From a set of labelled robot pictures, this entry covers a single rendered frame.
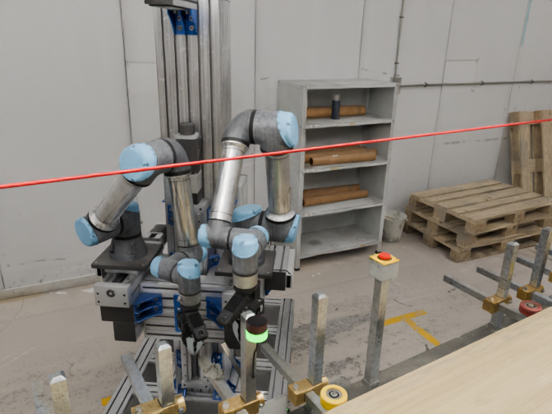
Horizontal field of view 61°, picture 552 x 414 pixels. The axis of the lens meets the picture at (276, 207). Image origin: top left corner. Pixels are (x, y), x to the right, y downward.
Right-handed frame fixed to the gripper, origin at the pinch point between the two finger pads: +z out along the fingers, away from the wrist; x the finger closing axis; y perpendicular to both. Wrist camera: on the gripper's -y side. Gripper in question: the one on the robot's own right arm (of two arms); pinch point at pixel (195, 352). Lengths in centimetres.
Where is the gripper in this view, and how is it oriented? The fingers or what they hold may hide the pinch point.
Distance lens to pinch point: 179.4
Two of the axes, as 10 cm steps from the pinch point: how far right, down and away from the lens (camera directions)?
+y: -5.2, -3.1, 8.0
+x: -8.5, 1.6, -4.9
